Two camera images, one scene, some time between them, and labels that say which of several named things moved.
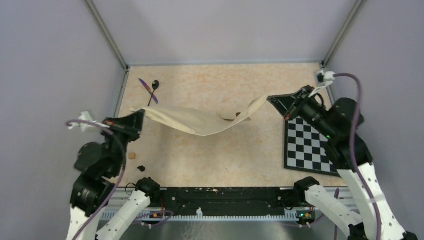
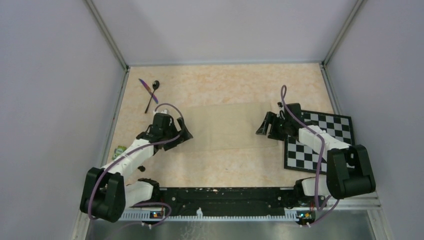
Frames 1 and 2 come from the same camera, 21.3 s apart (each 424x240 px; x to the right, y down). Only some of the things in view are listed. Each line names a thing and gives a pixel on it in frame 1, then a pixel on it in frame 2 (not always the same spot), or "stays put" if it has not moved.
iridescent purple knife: x=148 y=90 stays put
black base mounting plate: x=230 y=201 stays put
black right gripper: x=290 y=105 to x=270 y=117
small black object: x=142 y=168 stays put
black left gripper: x=135 y=119 to x=186 y=136
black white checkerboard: x=304 y=149 stays put
